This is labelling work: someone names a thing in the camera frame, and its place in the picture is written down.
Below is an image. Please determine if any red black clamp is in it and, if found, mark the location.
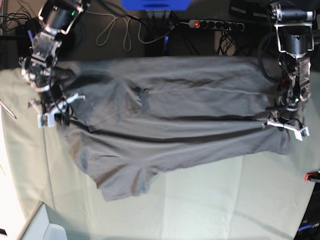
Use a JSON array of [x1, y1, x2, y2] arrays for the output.
[[304, 171, 320, 183], [163, 35, 169, 56]]

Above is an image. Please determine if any blue box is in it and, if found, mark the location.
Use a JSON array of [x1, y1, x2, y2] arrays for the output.
[[121, 0, 191, 11]]

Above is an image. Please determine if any power strip with red switch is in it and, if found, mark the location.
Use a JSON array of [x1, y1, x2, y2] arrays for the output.
[[188, 19, 245, 32]]

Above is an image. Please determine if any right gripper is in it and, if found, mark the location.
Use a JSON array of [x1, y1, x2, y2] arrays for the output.
[[39, 86, 73, 118]]

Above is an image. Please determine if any red black clamp right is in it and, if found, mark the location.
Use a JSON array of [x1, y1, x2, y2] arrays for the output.
[[304, 171, 320, 183]]

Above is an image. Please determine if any red black clamp centre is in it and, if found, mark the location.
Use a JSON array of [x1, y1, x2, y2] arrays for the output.
[[163, 35, 169, 56]]

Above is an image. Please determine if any grey t-shirt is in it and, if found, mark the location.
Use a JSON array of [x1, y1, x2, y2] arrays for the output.
[[57, 56, 290, 201]]

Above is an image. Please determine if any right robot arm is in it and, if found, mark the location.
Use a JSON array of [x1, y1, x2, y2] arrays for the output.
[[21, 0, 91, 118]]

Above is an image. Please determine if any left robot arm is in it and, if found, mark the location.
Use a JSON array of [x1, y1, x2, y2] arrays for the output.
[[257, 0, 316, 128]]

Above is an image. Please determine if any light green table cloth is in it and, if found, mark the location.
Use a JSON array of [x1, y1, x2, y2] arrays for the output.
[[0, 68, 320, 240]]

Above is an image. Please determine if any metal rod at left edge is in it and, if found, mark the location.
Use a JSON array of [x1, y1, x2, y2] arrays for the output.
[[0, 100, 17, 119]]

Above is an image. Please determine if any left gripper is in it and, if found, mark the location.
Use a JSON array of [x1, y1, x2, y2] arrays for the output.
[[269, 104, 302, 125]]

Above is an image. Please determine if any white bin corner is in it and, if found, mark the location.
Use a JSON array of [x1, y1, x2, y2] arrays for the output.
[[16, 201, 68, 240]]

